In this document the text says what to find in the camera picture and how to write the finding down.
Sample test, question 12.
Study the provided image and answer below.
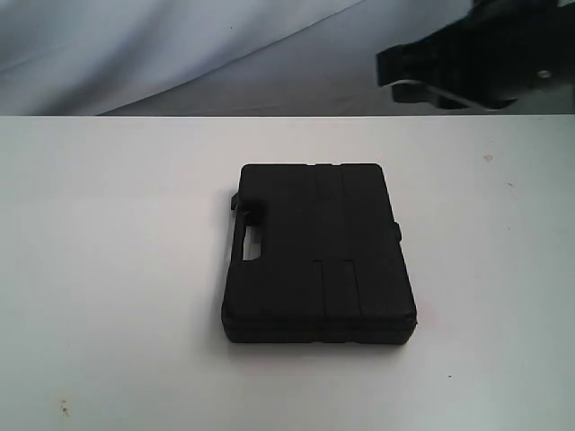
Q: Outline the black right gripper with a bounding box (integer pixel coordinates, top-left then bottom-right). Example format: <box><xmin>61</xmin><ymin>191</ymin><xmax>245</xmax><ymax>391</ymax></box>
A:
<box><xmin>376</xmin><ymin>1</ymin><xmax>574</xmax><ymax>110</ymax></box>

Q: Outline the black plastic tool case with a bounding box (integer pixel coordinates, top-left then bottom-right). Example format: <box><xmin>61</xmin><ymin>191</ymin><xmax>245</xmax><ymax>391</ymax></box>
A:
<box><xmin>221</xmin><ymin>163</ymin><xmax>417</xmax><ymax>345</ymax></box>

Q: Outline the white backdrop cloth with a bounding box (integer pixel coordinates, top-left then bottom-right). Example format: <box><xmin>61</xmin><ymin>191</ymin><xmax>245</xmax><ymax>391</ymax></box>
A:
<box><xmin>1</xmin><ymin>1</ymin><xmax>574</xmax><ymax>117</ymax></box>

